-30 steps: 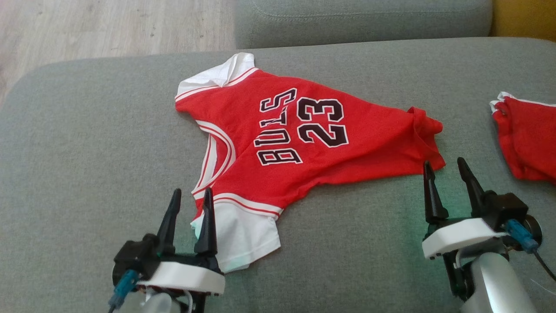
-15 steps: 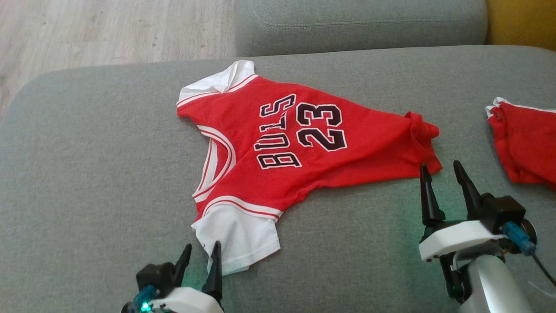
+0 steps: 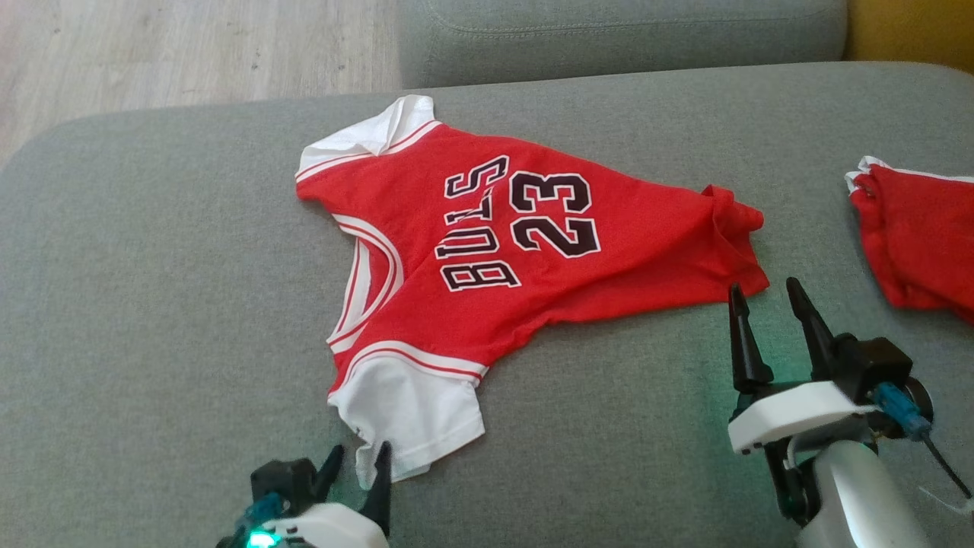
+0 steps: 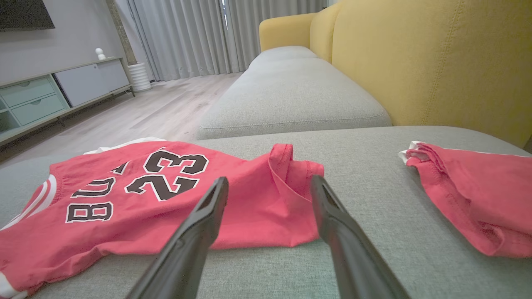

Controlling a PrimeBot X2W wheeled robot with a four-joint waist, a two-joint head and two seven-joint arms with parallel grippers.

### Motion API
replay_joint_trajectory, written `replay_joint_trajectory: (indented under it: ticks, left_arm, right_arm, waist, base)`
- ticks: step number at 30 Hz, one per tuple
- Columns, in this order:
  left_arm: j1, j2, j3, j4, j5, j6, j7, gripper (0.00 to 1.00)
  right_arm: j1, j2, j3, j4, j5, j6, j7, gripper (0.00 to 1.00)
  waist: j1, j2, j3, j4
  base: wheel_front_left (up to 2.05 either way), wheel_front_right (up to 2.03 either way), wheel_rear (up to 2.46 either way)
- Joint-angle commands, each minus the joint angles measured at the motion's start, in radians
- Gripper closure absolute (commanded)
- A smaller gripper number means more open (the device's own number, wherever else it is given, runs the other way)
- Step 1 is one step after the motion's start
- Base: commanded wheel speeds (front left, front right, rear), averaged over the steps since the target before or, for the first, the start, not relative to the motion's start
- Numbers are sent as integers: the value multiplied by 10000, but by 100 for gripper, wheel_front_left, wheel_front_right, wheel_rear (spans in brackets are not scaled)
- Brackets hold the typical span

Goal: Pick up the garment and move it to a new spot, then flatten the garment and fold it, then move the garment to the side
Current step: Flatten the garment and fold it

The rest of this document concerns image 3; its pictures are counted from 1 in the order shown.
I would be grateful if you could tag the grey sofa seat cushion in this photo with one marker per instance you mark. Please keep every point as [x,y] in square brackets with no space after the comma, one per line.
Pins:
[152,304]

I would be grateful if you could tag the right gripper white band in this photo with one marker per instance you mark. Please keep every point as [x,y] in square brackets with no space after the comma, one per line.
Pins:
[791,411]

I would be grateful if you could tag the left black wrist camera box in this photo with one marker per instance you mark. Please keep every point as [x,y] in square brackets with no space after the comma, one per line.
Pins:
[283,481]

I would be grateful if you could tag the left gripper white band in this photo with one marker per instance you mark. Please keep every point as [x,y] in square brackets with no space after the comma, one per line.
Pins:
[327,529]

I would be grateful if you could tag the red shorts with white stripe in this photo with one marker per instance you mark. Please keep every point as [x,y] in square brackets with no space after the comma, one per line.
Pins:
[921,236]

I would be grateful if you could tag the red Bulls 23 jersey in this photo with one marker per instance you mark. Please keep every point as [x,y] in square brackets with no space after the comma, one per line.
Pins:
[624,251]

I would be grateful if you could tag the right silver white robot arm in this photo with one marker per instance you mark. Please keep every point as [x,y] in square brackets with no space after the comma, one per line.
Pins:
[860,495]

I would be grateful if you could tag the grey sofa back cushion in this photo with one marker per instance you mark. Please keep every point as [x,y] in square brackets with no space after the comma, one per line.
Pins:
[609,38]

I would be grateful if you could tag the mustard yellow panel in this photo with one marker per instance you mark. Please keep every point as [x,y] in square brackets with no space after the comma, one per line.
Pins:
[913,30]

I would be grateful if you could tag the right black wrist camera box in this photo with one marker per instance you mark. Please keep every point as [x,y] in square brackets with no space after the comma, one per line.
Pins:
[875,361]

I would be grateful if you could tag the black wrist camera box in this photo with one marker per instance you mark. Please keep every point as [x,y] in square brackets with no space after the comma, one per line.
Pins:
[283,481]
[875,361]

